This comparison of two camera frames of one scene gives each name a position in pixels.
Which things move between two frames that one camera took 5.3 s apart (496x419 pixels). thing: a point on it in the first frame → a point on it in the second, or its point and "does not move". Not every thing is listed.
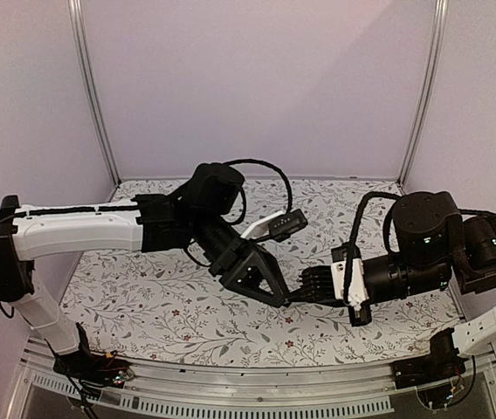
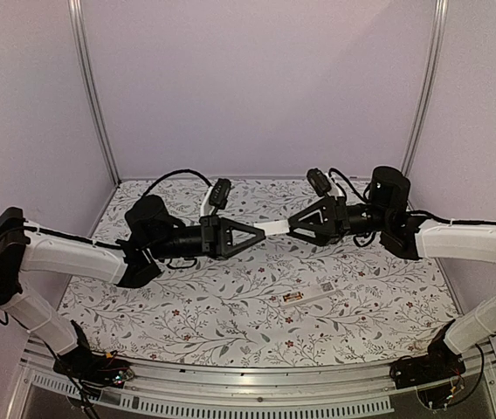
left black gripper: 244,260 → 217,236
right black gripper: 340,278 → 342,215
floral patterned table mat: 168,308 does not move
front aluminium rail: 285,390 does not move
